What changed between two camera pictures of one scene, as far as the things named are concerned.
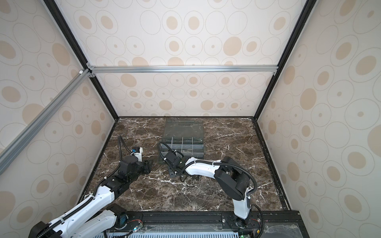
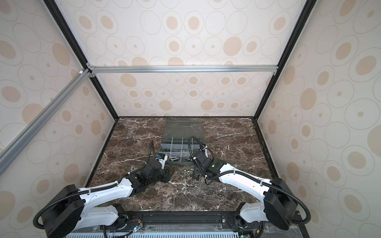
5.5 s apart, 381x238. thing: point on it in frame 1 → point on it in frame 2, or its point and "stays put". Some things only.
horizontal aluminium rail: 183,68 stays put
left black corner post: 68,33 stays put
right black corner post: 284,61 stays put
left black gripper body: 143,168 → 164,176
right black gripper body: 171,171 → 203,172
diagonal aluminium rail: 25,136 stays put
